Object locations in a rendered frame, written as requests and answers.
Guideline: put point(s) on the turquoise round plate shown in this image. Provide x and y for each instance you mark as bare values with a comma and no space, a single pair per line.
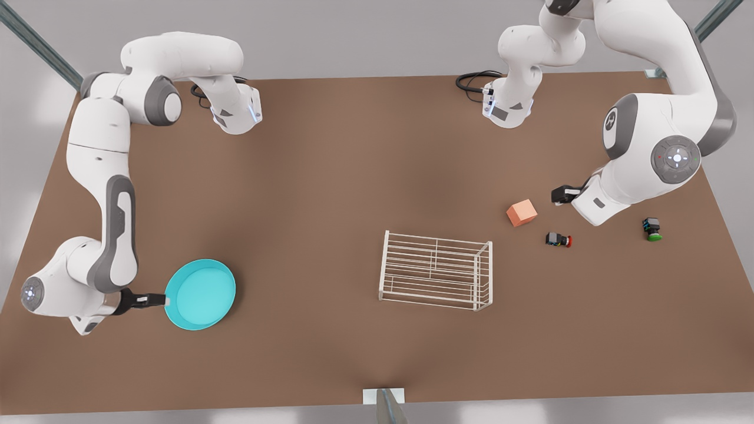
200,294

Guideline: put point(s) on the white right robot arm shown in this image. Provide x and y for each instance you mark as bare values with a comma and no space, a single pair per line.
99,147

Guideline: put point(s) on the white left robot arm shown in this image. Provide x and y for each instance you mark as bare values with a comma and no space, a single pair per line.
660,118

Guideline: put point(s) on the orange cube block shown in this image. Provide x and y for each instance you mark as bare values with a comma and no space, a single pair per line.
521,212

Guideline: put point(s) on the red button switch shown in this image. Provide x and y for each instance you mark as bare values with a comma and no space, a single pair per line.
557,239

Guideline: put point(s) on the green button switch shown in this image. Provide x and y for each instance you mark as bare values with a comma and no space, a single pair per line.
651,228

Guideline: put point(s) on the silver frame post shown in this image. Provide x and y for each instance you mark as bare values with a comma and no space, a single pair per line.
41,44
710,23
389,406

